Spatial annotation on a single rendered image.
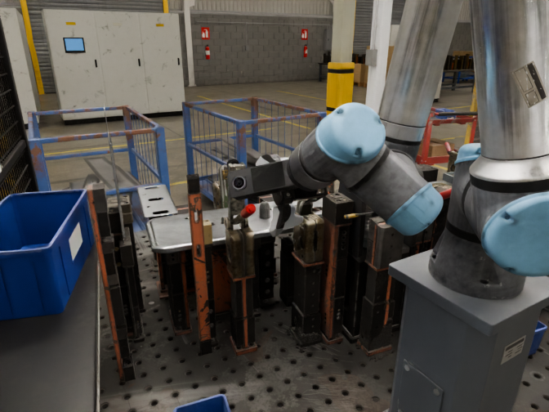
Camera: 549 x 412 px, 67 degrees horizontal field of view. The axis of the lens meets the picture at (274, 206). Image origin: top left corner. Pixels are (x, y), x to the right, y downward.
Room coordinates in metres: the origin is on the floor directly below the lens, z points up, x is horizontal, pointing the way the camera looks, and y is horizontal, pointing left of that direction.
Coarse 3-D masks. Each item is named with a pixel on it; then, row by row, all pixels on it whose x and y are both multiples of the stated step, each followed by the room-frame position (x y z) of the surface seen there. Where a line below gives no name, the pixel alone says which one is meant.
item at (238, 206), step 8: (232, 160) 0.95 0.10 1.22; (232, 168) 0.91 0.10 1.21; (240, 168) 0.91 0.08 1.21; (232, 200) 0.92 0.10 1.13; (240, 200) 0.93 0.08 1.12; (232, 208) 0.92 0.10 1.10; (240, 208) 0.93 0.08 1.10; (232, 216) 0.92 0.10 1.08; (232, 224) 0.93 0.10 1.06; (240, 224) 0.94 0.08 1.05
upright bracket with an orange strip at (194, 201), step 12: (192, 180) 0.89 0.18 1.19; (192, 192) 0.89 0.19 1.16; (192, 204) 0.88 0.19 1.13; (192, 216) 0.88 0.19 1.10; (192, 228) 0.88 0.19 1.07; (192, 240) 0.88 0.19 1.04; (192, 252) 0.89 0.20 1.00; (204, 252) 0.89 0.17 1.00; (204, 264) 0.89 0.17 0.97; (204, 276) 0.89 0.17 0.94; (204, 288) 0.89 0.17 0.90; (204, 300) 0.89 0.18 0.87; (204, 312) 0.89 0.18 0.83; (204, 324) 0.89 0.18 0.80; (204, 336) 0.88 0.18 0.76; (204, 348) 0.88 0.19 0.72
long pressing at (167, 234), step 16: (224, 208) 1.18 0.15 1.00; (256, 208) 1.18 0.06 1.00; (272, 208) 1.18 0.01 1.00; (160, 224) 1.06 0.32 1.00; (176, 224) 1.06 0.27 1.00; (224, 224) 1.06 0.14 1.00; (256, 224) 1.06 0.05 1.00; (160, 240) 0.96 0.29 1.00; (176, 240) 0.96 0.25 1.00; (224, 240) 0.97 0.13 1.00
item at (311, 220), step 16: (304, 224) 0.93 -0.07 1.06; (320, 224) 0.93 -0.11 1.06; (304, 240) 0.92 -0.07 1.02; (320, 240) 0.93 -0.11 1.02; (304, 256) 0.92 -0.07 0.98; (320, 256) 0.93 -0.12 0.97; (304, 272) 0.93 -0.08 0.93; (320, 272) 0.94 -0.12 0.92; (304, 288) 0.92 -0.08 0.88; (304, 304) 0.92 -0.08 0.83; (304, 320) 0.92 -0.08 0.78; (320, 320) 0.94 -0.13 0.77; (304, 336) 0.91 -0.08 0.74; (320, 336) 0.93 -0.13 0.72
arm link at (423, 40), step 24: (408, 0) 0.64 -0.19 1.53; (432, 0) 0.61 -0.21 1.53; (456, 0) 0.61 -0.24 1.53; (408, 24) 0.62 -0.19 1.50; (432, 24) 0.61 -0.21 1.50; (456, 24) 0.63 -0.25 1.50; (408, 48) 0.62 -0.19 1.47; (432, 48) 0.61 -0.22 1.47; (408, 72) 0.61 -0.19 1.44; (432, 72) 0.61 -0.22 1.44; (384, 96) 0.64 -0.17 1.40; (408, 96) 0.61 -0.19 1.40; (432, 96) 0.62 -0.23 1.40; (384, 120) 0.63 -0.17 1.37; (408, 120) 0.61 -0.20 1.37; (408, 144) 0.61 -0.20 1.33
